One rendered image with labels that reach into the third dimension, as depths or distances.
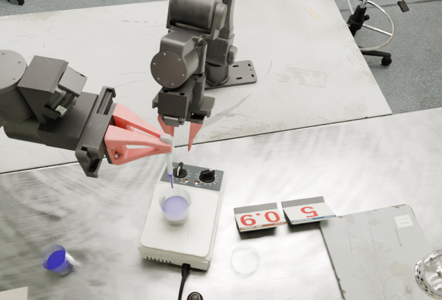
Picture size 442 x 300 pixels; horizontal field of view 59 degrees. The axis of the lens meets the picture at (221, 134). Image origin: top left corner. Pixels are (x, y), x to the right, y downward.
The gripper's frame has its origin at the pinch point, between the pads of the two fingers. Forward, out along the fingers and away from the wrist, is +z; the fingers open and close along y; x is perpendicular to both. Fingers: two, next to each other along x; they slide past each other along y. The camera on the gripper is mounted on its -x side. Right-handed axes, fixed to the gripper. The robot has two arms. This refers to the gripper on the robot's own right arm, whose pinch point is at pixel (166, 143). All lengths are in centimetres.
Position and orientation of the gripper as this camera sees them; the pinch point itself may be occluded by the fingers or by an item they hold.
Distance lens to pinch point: 49.5
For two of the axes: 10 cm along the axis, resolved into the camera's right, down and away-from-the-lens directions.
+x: -0.5, 5.2, 8.5
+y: 1.7, -8.4, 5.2
